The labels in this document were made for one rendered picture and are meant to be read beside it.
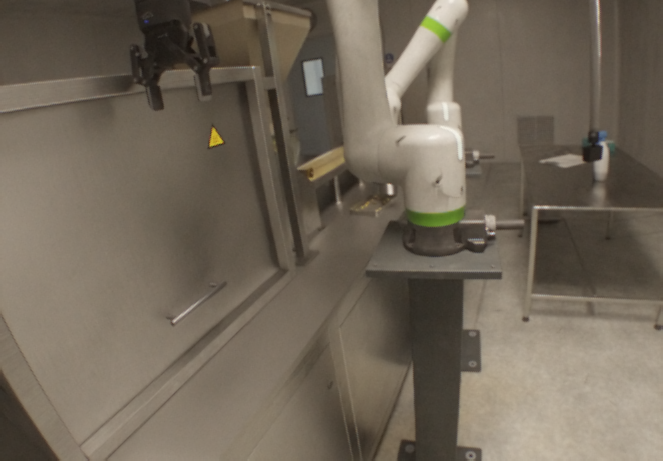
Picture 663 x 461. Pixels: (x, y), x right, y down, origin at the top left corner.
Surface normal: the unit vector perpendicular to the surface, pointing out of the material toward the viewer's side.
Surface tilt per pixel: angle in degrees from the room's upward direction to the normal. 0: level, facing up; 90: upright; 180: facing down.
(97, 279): 90
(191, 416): 0
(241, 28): 118
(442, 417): 90
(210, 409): 0
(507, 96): 90
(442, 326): 90
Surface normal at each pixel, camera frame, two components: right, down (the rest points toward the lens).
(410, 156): -0.73, 0.27
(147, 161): 0.91, 0.01
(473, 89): -0.39, 0.33
